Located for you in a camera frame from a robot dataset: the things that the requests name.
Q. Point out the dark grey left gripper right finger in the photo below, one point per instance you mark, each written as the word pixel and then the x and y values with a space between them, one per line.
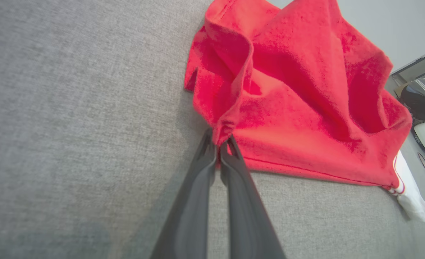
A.
pixel 248 223

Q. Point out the dark metal frame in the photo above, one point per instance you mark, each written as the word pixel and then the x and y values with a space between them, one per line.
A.
pixel 419 64

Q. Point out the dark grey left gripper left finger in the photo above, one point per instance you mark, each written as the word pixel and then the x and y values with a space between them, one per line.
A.
pixel 191 216

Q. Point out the red Bulls jersey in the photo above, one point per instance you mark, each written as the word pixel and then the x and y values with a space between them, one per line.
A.
pixel 298 90

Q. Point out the person in striped shirt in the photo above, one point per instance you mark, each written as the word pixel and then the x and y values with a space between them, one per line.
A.
pixel 423 100

